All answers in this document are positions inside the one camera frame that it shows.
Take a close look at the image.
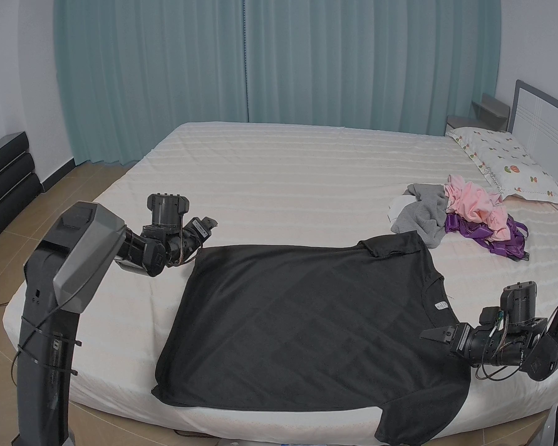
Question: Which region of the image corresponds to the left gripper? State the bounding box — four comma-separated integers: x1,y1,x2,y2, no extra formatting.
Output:
166,217,219,265

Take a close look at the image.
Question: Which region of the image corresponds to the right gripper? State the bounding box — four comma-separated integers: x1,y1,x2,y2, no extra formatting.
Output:
420,322,489,367

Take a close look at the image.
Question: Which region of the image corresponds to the black T-shirt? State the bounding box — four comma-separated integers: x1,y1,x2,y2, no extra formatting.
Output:
151,230,472,446

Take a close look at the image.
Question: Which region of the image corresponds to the bed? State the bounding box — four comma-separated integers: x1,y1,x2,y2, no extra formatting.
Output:
2,79,558,438

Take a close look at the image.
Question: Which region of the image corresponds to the purple garment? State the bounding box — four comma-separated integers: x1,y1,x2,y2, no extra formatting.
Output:
444,212,531,263

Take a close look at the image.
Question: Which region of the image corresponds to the grey garment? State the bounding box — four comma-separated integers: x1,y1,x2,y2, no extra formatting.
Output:
391,183,449,250

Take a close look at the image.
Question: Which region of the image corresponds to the pink garment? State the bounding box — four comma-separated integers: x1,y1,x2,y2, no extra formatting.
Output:
444,173,510,244

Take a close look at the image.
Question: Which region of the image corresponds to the white garment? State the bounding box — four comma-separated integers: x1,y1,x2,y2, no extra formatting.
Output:
388,193,417,224

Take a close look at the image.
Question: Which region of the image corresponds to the blue-green curtain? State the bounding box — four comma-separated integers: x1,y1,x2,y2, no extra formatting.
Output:
242,0,500,136
53,0,249,166

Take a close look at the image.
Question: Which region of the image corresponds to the white printed pillow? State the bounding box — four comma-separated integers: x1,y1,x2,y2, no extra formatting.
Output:
446,126,558,204

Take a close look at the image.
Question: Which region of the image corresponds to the black chest of drawers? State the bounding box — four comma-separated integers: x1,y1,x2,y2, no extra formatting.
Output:
0,130,42,254

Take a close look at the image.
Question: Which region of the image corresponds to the grey bedside table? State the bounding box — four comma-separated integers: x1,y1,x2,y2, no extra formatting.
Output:
445,93,511,133

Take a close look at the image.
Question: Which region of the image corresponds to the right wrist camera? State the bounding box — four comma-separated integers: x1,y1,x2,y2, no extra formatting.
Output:
479,307,504,330

